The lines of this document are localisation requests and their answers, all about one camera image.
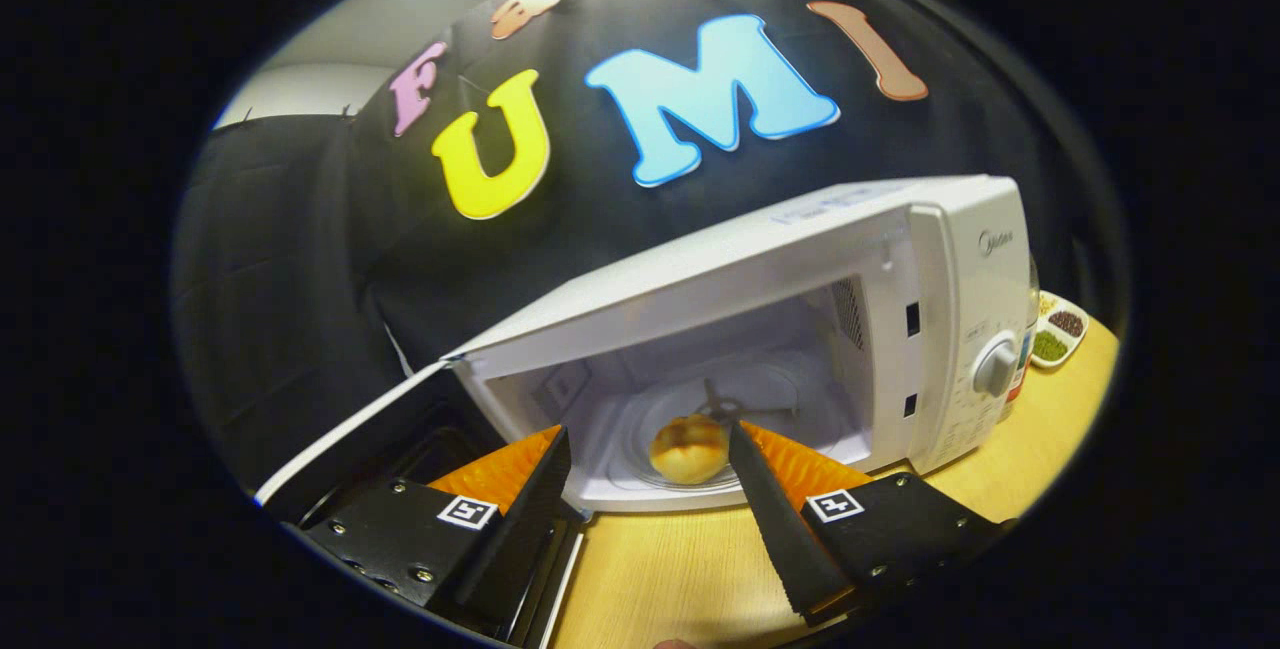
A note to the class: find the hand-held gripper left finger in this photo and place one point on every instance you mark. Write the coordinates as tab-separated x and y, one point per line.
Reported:
520	529

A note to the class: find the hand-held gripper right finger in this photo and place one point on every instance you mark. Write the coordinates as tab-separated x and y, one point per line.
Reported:
775	519

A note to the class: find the golden bread bun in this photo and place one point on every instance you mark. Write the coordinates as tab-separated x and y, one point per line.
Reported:
688	449

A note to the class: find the white microwave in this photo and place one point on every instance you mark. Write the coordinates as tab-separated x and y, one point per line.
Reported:
950	259

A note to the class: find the clear plastic water bottle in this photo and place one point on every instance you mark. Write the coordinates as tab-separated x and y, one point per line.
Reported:
1022	369

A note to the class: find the black backdrop cloth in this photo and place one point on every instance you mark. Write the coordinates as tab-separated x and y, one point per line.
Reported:
300	279

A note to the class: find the white divided bean dish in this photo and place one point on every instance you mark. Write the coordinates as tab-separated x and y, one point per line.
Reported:
1060	329

